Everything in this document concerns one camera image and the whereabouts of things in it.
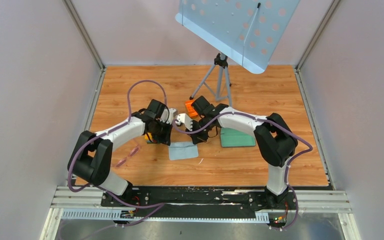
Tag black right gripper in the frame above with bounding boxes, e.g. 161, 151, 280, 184
185, 117, 212, 146

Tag light blue cleaning cloth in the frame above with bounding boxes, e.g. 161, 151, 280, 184
168, 141, 199, 161

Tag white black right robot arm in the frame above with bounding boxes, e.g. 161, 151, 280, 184
190, 96, 298, 209

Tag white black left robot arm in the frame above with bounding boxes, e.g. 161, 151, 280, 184
67, 99, 177, 207

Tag pink transparent sunglasses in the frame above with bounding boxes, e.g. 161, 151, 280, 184
114, 145, 141, 168

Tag stacked colourful toy bricks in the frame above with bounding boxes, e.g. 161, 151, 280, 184
144, 132, 158, 144

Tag orange D-shaped toy block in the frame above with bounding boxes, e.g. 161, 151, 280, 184
184, 100, 199, 118

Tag grey tripod stand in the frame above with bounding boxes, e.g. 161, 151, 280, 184
189, 52, 233, 106

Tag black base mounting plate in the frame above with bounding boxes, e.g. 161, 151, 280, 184
120, 186, 298, 220

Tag perforated light blue stand tray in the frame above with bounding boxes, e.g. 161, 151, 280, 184
175, 0, 300, 74

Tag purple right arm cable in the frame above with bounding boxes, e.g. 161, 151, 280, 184
172, 111, 314, 231

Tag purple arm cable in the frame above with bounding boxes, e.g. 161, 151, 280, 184
172, 111, 314, 231
66, 79, 168, 229

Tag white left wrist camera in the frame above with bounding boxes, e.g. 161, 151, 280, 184
161, 108, 178, 124

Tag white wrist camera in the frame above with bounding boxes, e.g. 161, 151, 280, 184
174, 113, 193, 132
161, 108, 178, 124

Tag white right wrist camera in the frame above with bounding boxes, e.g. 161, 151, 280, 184
174, 113, 193, 132

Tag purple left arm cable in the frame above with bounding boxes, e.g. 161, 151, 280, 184
66, 79, 168, 229

